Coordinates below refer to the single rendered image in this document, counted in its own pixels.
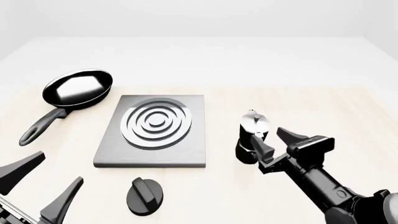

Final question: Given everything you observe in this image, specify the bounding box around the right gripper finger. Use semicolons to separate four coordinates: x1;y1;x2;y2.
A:
276;126;307;151
251;134;276;164

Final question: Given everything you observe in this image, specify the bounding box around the black frying pan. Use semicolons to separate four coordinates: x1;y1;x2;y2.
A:
19;68;114;147

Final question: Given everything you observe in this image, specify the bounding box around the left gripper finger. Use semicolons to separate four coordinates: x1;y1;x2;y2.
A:
0;151;47;197
39;175;85;224

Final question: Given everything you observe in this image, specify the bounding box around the flat black stove plate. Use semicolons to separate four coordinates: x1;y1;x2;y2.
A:
93;94;208;169

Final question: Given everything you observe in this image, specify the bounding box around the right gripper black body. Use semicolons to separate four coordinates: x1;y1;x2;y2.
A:
257;135;336;175

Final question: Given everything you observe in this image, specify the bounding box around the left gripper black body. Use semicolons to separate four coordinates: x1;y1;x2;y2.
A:
0;195;42;224

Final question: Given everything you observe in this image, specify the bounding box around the round black stove knob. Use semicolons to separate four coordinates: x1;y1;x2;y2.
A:
126;176;165;217

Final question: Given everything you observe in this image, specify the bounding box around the black and silver moka pot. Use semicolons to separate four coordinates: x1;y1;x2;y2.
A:
234;108;275;164

